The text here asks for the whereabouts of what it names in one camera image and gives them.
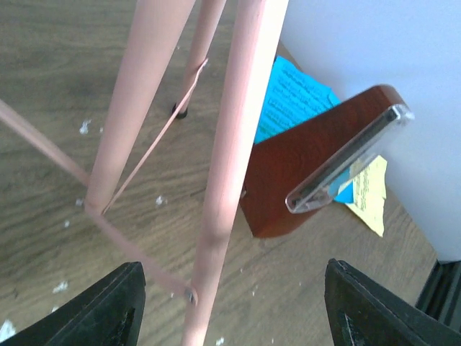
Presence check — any pink tripod music stand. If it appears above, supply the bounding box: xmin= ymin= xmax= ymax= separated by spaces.
xmin=1 ymin=1 xmax=287 ymax=345

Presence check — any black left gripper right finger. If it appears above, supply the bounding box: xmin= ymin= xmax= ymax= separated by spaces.
xmin=324 ymin=259 xmax=460 ymax=345

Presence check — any red-brown wooden metronome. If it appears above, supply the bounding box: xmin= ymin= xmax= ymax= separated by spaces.
xmin=240 ymin=84 xmax=408 ymax=238

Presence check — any clear plastic metronome cover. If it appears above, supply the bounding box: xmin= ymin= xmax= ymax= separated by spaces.
xmin=285 ymin=104 xmax=415 ymax=214

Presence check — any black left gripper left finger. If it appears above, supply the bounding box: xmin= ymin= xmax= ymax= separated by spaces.
xmin=1 ymin=262 xmax=146 ymax=345

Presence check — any blue sheet music booklet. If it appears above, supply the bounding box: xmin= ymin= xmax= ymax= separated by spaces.
xmin=254 ymin=55 xmax=356 ymax=205

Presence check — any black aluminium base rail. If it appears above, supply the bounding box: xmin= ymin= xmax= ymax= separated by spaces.
xmin=416 ymin=262 xmax=460 ymax=332

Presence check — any yellow sheet music page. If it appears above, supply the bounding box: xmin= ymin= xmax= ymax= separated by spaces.
xmin=346 ymin=156 xmax=388 ymax=237

